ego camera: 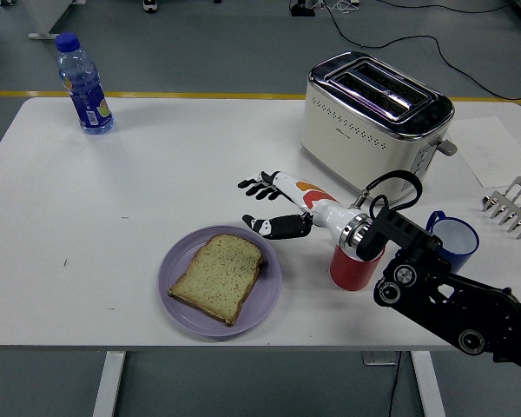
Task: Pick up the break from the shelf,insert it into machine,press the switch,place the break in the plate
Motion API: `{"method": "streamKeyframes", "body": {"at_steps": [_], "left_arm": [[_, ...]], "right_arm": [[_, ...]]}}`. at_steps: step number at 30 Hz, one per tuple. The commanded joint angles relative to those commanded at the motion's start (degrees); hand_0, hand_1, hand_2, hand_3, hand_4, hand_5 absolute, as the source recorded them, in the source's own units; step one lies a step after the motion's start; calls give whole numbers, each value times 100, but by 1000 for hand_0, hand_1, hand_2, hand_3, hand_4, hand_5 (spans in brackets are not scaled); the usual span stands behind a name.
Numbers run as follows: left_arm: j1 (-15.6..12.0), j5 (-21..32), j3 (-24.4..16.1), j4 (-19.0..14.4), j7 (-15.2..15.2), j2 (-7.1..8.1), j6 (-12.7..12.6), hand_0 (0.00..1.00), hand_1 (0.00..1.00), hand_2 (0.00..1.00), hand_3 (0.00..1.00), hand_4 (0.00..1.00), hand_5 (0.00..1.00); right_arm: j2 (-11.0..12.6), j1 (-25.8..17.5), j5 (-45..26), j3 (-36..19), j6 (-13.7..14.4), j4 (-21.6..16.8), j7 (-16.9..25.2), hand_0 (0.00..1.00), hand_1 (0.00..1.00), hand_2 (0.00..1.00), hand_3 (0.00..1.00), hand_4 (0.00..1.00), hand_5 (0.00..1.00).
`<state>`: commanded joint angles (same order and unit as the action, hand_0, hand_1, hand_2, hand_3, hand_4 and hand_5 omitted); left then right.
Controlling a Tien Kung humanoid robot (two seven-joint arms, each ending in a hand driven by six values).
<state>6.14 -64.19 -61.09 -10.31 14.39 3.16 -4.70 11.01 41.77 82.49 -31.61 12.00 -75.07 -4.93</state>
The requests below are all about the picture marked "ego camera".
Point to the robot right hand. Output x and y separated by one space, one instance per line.
321 208

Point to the cream and chrome toaster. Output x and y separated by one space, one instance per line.
351 147

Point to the bread slice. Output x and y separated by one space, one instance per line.
219 278

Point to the purple plate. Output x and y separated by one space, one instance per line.
178 269

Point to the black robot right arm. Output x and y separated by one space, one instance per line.
460 291

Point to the red mug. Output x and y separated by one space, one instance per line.
347 273

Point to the blue mug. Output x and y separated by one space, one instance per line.
460 239

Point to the white paper sheet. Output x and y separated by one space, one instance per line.
490 143

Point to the metal toast rack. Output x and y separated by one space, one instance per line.
510 213

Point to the black power strip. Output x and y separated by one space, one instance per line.
301 9

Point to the white table leg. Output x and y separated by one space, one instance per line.
108 382
427 382

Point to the blue water bottle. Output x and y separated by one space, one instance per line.
87 95

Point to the person's black white shoe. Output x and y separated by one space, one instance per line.
149 5

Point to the white desk foot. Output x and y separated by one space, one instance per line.
48 21

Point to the clear plastic bracket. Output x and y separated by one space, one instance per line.
375 358

